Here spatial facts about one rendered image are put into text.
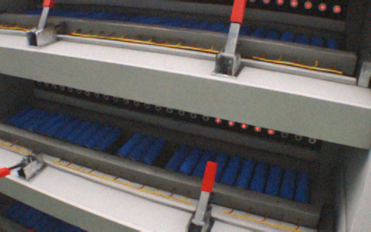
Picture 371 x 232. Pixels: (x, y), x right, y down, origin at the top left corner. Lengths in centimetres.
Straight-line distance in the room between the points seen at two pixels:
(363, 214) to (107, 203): 30
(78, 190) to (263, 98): 28
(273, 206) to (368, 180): 13
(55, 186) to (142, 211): 14
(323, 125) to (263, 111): 6
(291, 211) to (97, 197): 25
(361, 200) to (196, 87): 20
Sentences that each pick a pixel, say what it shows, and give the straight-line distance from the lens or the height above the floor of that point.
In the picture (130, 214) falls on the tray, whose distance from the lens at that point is 42.
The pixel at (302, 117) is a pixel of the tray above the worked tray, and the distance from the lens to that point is 33.
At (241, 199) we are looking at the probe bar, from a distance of 41.
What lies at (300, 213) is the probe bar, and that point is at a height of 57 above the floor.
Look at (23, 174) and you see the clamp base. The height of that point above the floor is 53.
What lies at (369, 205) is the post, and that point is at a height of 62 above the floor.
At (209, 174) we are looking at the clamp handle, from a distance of 37.
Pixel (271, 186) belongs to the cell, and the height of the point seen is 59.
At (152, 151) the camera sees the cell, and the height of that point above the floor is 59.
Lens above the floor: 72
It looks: 8 degrees down
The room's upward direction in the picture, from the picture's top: 9 degrees clockwise
